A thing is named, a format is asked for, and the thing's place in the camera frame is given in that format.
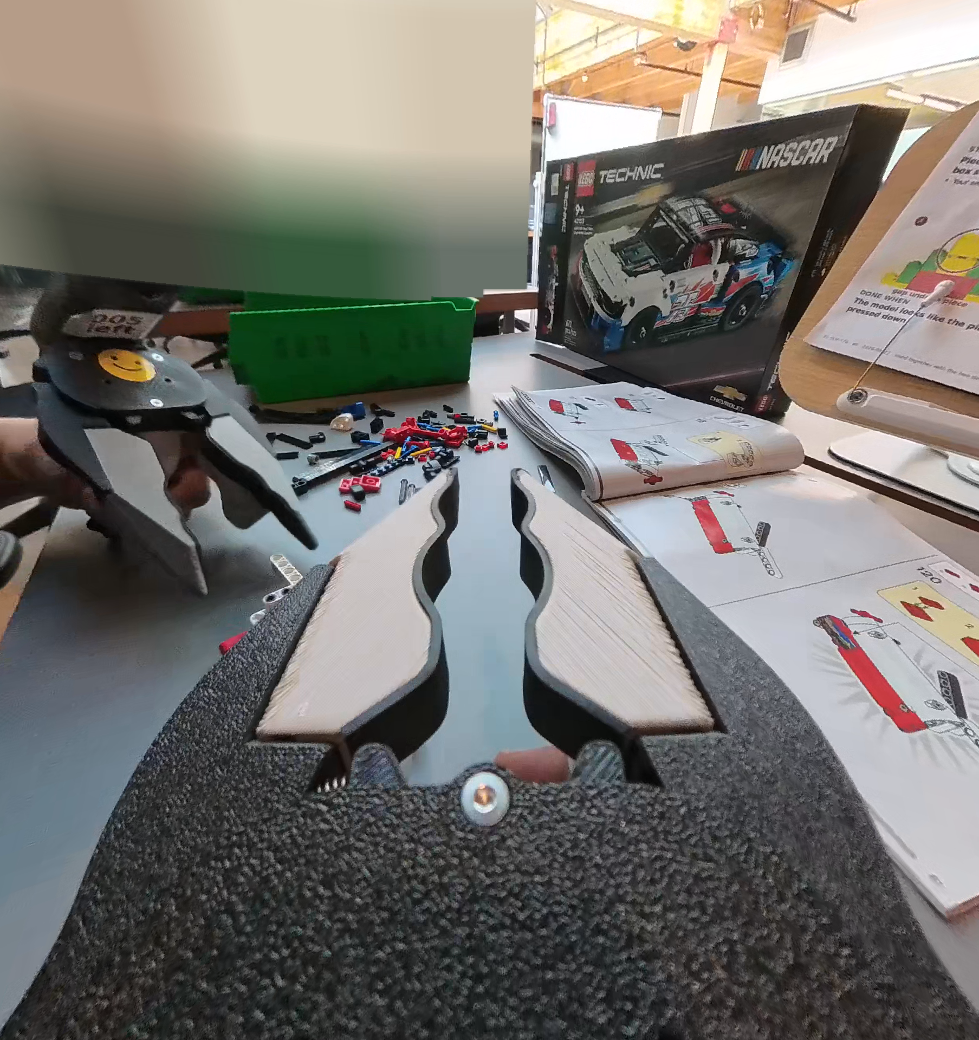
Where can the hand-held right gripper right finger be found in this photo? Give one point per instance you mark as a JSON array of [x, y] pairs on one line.
[[611, 642]]

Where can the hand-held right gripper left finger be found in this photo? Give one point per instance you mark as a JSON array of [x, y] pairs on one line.
[[359, 642]]

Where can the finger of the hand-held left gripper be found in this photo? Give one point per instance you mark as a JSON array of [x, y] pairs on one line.
[[136, 496], [249, 487]]

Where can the red and white toy panel assembly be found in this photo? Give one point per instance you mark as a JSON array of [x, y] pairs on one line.
[[286, 569]]

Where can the building instruction booklet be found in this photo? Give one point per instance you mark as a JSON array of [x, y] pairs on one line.
[[782, 552]]

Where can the person's left forearm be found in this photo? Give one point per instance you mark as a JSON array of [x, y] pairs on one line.
[[2, 463]]

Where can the grey desk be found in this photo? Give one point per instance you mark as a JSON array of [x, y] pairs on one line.
[[132, 650]]

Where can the person's left hand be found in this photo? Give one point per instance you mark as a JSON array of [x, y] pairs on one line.
[[188, 479]]

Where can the green plastic bin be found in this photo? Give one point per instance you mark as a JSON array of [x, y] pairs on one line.
[[351, 357]]

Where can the pile of loose toy bricks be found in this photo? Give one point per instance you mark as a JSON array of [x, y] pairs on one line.
[[424, 435]]

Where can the wooden document board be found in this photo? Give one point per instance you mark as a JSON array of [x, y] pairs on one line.
[[810, 378]]

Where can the toy car set box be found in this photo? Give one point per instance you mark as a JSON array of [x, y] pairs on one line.
[[700, 268]]

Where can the white tipped pointer rod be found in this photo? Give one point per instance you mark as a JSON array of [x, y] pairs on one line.
[[936, 291]]

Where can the whiteboard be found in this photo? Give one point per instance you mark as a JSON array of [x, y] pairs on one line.
[[595, 130]]

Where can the printed instruction sheet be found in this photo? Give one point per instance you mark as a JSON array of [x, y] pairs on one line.
[[928, 187]]

